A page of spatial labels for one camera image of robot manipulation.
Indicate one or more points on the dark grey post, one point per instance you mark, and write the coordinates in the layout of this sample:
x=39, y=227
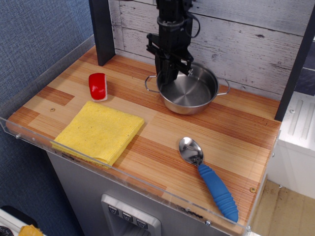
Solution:
x=102, y=28
x=297, y=67

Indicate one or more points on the yellow folded cloth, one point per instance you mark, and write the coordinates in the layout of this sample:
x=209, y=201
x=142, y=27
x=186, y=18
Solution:
x=100, y=132

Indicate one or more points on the silver toy fridge cabinet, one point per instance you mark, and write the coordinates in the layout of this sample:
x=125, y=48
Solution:
x=84, y=188

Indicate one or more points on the grey ice dispenser panel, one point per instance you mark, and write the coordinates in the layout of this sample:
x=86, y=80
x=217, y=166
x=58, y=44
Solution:
x=125, y=220

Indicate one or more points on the dark grey right post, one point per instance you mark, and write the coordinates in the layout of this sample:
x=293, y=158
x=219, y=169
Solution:
x=297, y=67

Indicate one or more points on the red white toy sushi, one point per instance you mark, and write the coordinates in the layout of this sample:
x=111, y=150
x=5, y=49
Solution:
x=98, y=87

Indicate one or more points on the white toy sink unit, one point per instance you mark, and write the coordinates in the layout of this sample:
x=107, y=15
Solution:
x=292, y=164

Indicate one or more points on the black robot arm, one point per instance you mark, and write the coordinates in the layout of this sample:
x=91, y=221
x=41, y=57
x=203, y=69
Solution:
x=173, y=12

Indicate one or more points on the blue handled metal spoon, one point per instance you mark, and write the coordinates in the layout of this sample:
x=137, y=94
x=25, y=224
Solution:
x=192, y=153

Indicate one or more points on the clear acrylic table guard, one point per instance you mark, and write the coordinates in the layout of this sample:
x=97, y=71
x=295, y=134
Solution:
x=47, y=80

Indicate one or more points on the dark grey left post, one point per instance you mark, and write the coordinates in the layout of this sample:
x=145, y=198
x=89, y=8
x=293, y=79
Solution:
x=102, y=28

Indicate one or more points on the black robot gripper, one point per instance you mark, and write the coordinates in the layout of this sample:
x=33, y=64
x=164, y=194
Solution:
x=170, y=48

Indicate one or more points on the stainless steel pot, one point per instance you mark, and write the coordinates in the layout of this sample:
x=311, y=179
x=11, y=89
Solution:
x=187, y=94

